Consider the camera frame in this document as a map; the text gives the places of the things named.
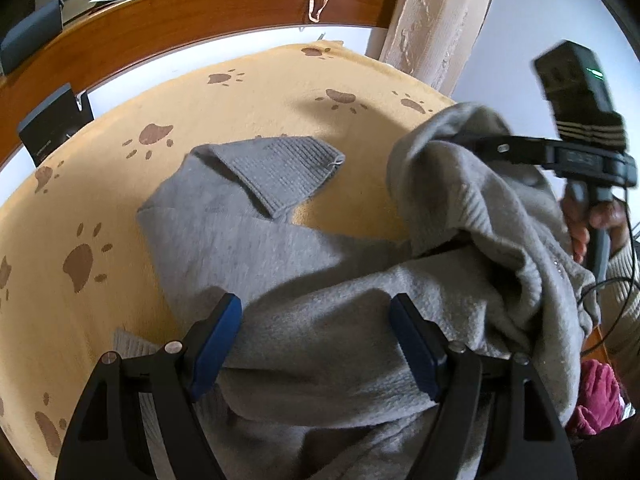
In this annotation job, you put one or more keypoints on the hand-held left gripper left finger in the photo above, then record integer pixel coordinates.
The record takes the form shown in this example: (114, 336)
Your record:
(215, 350)

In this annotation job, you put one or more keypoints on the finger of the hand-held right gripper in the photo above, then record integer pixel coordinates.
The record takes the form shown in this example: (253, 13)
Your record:
(505, 149)

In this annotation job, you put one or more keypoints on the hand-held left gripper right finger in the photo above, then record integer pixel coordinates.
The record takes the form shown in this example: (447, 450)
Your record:
(415, 355)

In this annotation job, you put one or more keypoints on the grey knit sweater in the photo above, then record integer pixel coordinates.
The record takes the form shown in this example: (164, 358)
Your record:
(310, 310)

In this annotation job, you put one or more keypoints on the person's right hand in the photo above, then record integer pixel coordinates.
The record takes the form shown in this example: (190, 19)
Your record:
(607, 217)

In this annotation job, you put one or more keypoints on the cream embossed curtain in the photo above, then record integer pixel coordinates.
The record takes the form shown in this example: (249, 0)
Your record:
(435, 10)

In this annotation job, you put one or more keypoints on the magenta cloth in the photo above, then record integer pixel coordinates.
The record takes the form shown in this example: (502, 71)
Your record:
(597, 400)

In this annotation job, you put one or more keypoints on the person's dark clothing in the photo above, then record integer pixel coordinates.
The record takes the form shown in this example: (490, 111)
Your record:
(610, 455)

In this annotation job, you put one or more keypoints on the pink ribbon loop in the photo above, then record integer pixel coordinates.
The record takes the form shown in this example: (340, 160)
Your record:
(316, 10)

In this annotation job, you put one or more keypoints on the yellow paw print blanket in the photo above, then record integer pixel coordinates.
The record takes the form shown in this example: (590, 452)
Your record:
(225, 105)

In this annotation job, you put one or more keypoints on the dark open cardboard box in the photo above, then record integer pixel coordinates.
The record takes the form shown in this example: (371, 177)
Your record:
(52, 125)

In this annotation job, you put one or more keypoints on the dark grey box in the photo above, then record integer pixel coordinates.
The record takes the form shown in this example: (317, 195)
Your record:
(30, 35)

